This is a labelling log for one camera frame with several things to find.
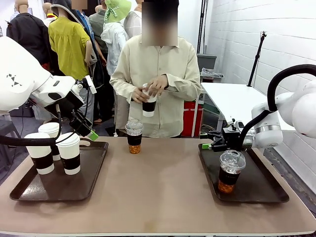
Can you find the mannequin in yellow blouse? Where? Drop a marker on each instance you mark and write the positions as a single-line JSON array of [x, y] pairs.
[[67, 47]]

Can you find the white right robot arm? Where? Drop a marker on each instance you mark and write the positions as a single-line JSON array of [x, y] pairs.
[[269, 133]]

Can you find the white paper cup black sleeve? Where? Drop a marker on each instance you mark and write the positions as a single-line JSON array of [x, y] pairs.
[[70, 153], [40, 153], [50, 128], [149, 107]]

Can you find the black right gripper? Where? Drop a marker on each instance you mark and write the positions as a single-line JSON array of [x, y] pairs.
[[230, 139]]

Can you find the red box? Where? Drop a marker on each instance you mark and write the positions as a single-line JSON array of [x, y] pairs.
[[191, 118]]

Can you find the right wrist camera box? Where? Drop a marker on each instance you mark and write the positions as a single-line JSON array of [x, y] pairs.
[[238, 124]]

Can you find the green sun hat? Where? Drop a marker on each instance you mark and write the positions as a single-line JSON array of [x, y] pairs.
[[118, 10]]

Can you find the black light stand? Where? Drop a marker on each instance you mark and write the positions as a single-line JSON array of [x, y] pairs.
[[202, 24]]

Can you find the iced coffee cup dome lid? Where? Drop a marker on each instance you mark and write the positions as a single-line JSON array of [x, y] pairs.
[[230, 170], [134, 139]]

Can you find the person's left forearm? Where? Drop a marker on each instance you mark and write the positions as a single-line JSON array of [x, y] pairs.
[[184, 89]]

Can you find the clear plastic bag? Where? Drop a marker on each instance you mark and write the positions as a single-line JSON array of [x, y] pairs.
[[211, 73]]

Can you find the dark brown serving tray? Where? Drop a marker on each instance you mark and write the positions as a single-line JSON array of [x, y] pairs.
[[74, 187], [256, 182]]

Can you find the person's right hand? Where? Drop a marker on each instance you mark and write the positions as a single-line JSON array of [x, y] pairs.
[[138, 95]]

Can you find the grey bin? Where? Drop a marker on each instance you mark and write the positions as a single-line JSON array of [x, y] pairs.
[[206, 61]]

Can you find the mannequin in black jacket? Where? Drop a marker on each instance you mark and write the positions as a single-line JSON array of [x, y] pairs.
[[27, 37]]

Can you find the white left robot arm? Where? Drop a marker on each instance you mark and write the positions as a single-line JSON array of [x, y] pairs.
[[19, 74]]

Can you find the black tripod pole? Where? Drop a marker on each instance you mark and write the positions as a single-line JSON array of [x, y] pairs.
[[256, 56]]

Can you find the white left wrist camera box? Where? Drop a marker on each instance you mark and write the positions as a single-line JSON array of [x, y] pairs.
[[90, 84]]

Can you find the white side table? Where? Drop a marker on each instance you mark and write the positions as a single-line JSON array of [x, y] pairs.
[[234, 98]]

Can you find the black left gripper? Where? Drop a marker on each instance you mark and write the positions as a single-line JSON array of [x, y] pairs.
[[80, 123]]

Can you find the person in cream shirt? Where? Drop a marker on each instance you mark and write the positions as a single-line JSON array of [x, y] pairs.
[[148, 61]]

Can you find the figure in blue shirt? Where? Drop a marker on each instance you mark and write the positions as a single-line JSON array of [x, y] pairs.
[[85, 19]]

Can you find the person's left hand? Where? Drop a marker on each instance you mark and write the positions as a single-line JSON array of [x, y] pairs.
[[159, 84]]

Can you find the person's right forearm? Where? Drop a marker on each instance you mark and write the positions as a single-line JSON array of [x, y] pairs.
[[121, 89]]

